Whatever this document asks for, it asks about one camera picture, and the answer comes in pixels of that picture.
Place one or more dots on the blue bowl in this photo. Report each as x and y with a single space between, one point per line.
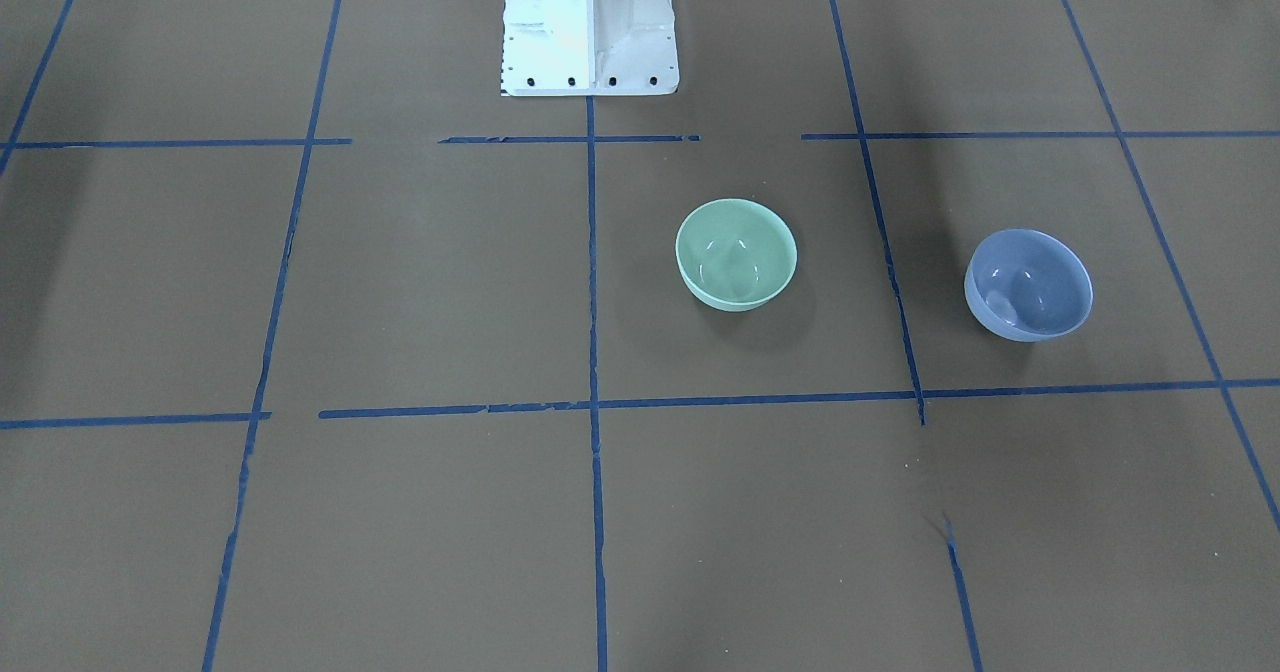
1024 285

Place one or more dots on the green bowl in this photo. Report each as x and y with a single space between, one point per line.
735 255

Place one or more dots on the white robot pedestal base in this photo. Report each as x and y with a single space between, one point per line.
552 48

